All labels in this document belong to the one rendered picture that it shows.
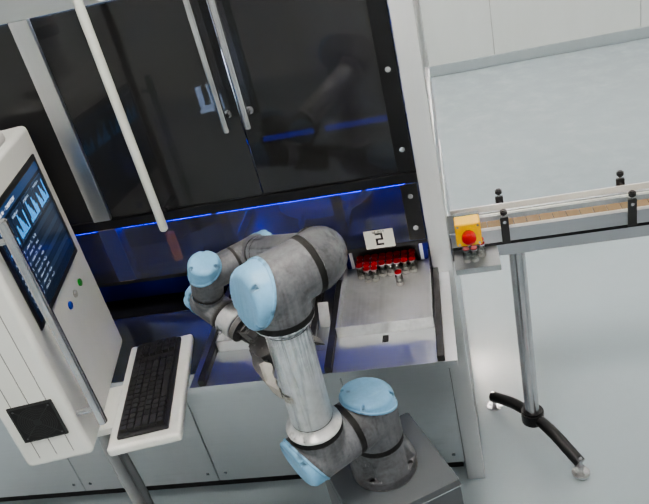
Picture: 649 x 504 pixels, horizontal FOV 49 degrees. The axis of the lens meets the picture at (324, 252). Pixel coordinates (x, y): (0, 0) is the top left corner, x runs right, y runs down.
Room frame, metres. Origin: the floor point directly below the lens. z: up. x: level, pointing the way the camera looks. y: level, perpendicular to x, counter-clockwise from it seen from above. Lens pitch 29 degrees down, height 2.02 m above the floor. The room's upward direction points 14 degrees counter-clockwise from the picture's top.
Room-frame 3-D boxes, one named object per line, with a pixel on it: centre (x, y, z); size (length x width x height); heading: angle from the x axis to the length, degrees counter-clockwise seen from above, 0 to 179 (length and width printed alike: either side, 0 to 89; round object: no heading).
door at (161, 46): (1.91, 0.36, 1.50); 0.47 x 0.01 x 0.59; 77
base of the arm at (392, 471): (1.16, -0.01, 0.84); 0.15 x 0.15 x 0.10
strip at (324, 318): (1.58, 0.05, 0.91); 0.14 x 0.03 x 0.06; 166
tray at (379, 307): (1.69, -0.14, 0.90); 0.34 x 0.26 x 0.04; 167
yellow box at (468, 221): (1.75, -0.41, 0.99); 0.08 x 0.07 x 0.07; 167
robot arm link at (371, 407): (1.16, -0.01, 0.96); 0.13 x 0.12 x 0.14; 119
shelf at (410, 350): (1.66, 0.04, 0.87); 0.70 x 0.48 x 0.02; 77
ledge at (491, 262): (1.78, -0.44, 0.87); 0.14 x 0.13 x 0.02; 167
